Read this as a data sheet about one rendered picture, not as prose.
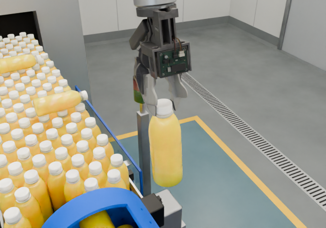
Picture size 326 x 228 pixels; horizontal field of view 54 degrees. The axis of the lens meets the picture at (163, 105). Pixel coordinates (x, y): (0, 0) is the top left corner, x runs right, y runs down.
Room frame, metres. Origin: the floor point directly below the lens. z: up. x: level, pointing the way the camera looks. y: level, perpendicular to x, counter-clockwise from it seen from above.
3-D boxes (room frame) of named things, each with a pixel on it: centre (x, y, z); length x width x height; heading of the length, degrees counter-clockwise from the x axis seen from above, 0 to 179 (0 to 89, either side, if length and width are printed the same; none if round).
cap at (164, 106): (0.56, 0.00, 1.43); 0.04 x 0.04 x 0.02
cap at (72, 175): (0.71, 0.27, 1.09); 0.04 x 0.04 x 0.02
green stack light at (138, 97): (1.06, 0.08, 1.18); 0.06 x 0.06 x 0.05
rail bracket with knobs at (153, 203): (0.69, 0.05, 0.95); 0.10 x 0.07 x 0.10; 121
